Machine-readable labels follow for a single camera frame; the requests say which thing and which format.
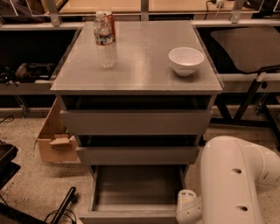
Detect black headphones on shelf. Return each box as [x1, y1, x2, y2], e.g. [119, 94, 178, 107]
[0, 63, 56, 84]

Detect grey top drawer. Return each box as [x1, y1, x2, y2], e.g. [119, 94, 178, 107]
[60, 110, 211, 135]

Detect white ceramic bowl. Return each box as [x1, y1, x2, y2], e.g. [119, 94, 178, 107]
[169, 47, 205, 76]

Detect black chair base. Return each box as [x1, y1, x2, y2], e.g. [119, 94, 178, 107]
[0, 141, 78, 224]

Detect black chair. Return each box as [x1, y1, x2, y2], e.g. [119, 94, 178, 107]
[209, 26, 280, 130]

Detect grey drawer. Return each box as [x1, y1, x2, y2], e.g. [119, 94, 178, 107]
[79, 165, 185, 224]
[60, 110, 211, 135]
[76, 146, 199, 165]

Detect metal shelf frame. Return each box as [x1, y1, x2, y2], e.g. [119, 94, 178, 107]
[1, 0, 279, 109]

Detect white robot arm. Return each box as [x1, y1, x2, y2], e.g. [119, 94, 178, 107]
[176, 136, 280, 224]

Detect clear plastic water bottle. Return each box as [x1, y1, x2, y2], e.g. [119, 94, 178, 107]
[94, 11, 116, 68]

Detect black floor cable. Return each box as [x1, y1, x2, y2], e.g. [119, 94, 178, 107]
[43, 208, 77, 224]

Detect red soda can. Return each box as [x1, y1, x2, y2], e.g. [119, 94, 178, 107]
[105, 11, 116, 40]

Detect grey middle drawer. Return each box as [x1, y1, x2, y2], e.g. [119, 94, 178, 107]
[76, 146, 199, 165]

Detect brown cardboard box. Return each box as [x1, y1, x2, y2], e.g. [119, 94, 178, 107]
[37, 100, 78, 163]

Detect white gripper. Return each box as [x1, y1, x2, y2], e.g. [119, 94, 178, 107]
[176, 189, 197, 224]

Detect grey drawer cabinet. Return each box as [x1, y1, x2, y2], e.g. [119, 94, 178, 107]
[52, 21, 222, 186]

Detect grey bottom drawer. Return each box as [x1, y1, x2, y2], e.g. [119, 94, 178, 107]
[79, 165, 185, 224]

